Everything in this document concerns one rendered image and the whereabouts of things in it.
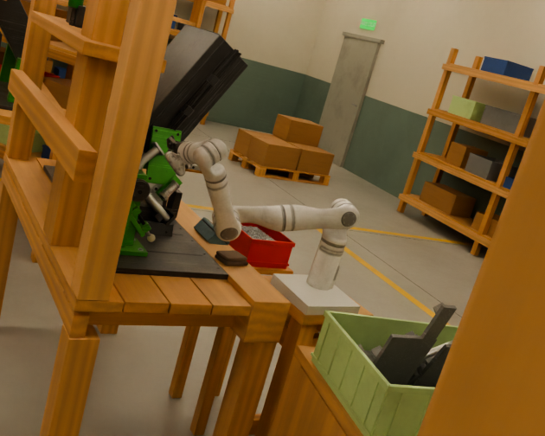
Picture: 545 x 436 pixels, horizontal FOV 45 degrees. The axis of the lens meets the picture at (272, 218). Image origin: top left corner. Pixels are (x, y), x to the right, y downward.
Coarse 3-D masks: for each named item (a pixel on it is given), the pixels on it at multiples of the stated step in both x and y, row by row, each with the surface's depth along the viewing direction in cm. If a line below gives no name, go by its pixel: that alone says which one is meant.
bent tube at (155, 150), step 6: (156, 144) 239; (150, 150) 239; (156, 150) 239; (144, 156) 238; (150, 156) 238; (144, 162) 238; (150, 198) 240; (150, 204) 241; (156, 204) 241; (156, 210) 242; (162, 210) 243; (162, 216) 244; (168, 216) 244
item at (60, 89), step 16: (64, 16) 555; (192, 16) 513; (0, 48) 569; (48, 48) 512; (64, 48) 514; (0, 64) 547; (48, 80) 531; (64, 80) 549; (64, 96) 526; (0, 128) 554; (0, 144) 550
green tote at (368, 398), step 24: (336, 312) 200; (336, 336) 192; (360, 336) 206; (384, 336) 209; (312, 360) 203; (336, 360) 190; (360, 360) 178; (336, 384) 187; (360, 384) 176; (384, 384) 165; (360, 408) 174; (384, 408) 166; (408, 408) 168; (384, 432) 168; (408, 432) 171
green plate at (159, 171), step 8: (152, 128) 242; (160, 128) 243; (152, 136) 242; (160, 136) 243; (168, 136) 245; (176, 136) 247; (160, 144) 244; (152, 160) 243; (160, 160) 244; (144, 168) 248; (152, 168) 243; (160, 168) 245; (168, 168) 246; (152, 176) 243; (160, 176) 245; (168, 176) 246
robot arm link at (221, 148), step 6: (210, 138) 201; (216, 138) 200; (192, 144) 205; (198, 144) 204; (216, 144) 198; (222, 144) 198; (186, 150) 207; (192, 150) 204; (222, 150) 198; (186, 156) 207; (192, 156) 204; (222, 156) 199; (192, 162) 207
